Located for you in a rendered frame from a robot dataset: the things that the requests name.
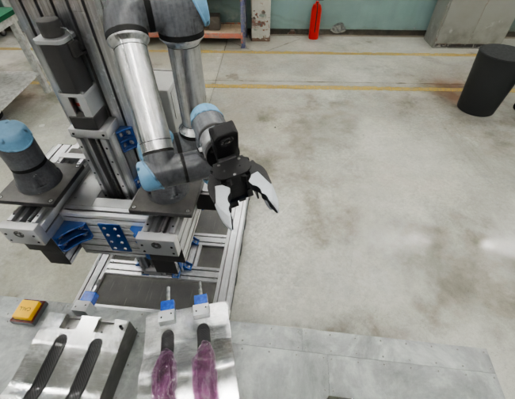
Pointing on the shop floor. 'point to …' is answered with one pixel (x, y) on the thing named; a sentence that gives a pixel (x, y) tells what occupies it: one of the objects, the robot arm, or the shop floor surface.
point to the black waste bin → (491, 78)
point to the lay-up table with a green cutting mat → (14, 81)
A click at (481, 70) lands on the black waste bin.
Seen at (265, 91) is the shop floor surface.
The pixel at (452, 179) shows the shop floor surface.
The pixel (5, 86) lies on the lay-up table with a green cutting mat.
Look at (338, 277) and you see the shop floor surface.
